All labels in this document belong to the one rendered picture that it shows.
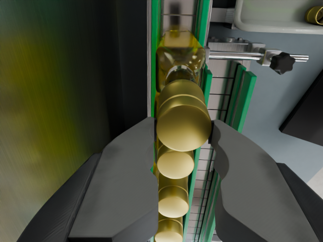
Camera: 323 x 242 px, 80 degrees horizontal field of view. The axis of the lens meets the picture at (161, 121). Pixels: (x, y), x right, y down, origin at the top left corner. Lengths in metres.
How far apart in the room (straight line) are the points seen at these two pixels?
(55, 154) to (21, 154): 0.05
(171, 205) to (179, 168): 0.05
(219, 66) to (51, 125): 0.33
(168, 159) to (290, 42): 0.51
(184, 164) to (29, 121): 0.13
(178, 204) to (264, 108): 0.50
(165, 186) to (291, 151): 0.62
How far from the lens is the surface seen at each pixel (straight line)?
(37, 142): 0.20
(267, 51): 0.36
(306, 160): 0.84
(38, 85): 0.20
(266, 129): 0.70
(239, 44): 0.43
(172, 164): 0.18
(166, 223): 0.26
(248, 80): 0.38
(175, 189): 0.21
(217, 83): 0.45
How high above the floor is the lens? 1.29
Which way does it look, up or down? 60 degrees down
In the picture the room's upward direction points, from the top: 173 degrees counter-clockwise
